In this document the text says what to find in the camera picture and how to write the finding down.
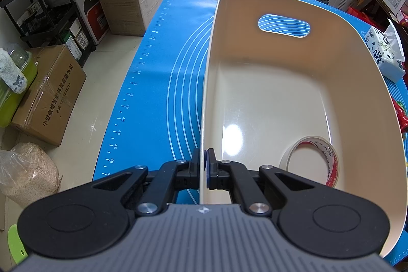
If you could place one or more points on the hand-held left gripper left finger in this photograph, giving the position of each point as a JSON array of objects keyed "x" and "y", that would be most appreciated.
[{"x": 195, "y": 170}]

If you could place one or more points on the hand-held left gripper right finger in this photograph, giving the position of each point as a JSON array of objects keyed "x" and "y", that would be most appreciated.
[{"x": 209, "y": 170}]

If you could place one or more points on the cream plastic bin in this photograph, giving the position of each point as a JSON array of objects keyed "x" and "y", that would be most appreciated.
[{"x": 271, "y": 84}]

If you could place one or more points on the red plastic toy figure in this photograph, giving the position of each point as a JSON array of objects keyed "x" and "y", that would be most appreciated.
[{"x": 401, "y": 116}]

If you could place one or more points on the blue silicone mat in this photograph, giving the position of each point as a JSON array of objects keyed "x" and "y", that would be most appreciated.
[{"x": 178, "y": 52}]

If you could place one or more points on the white red tape roll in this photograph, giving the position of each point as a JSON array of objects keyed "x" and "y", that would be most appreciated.
[{"x": 330, "y": 170}]

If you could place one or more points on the brown printed cardboard box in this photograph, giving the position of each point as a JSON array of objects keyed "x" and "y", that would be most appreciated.
[{"x": 47, "y": 93}]

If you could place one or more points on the clear bag of grain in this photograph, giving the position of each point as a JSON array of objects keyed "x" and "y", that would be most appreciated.
[{"x": 28, "y": 173}]

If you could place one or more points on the plastic-wrapped cardboard box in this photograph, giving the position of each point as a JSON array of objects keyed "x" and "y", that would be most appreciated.
[{"x": 134, "y": 7}]

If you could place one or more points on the red white appliance box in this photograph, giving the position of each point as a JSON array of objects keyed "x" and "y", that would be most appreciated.
[{"x": 92, "y": 14}]

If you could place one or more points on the green plastic piece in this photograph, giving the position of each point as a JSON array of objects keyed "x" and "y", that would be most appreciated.
[{"x": 14, "y": 243}]

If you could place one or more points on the green plastic container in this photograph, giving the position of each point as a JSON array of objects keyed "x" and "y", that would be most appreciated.
[{"x": 9, "y": 106}]

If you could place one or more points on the grey fluffy roller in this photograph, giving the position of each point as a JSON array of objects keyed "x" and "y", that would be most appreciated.
[{"x": 12, "y": 74}]

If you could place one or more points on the white tissue pack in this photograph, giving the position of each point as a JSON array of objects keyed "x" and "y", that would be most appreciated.
[{"x": 382, "y": 52}]

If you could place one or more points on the red basket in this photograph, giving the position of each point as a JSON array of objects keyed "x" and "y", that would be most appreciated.
[{"x": 355, "y": 11}]

